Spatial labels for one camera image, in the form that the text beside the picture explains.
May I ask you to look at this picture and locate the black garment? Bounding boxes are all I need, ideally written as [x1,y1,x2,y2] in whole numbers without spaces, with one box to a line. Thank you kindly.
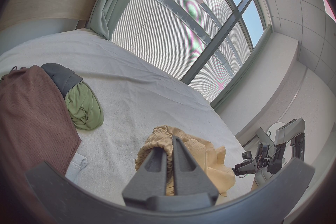
[41,63,84,97]

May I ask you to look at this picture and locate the window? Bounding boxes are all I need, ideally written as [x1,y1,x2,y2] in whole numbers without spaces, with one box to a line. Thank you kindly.
[104,0,273,112]

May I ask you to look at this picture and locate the tan shorts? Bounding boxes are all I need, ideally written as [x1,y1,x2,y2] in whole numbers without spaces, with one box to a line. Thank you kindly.
[134,125,236,197]

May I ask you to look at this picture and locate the bed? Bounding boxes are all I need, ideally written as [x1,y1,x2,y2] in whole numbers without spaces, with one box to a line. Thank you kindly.
[0,0,252,208]

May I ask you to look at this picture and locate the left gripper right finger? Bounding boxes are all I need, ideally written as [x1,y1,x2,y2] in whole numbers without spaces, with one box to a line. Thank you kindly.
[172,135,219,207]

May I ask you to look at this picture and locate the brown shorts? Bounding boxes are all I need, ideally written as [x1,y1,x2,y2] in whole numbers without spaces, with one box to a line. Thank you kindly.
[0,65,82,192]

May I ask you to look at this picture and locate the green garment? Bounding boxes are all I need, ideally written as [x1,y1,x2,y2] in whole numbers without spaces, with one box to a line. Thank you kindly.
[65,81,104,131]

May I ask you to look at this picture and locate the white garment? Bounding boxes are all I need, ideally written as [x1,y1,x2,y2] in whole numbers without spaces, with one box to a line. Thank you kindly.
[64,153,88,184]

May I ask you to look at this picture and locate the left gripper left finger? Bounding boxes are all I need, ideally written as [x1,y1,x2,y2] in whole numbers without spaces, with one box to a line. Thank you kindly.
[122,147,168,209]

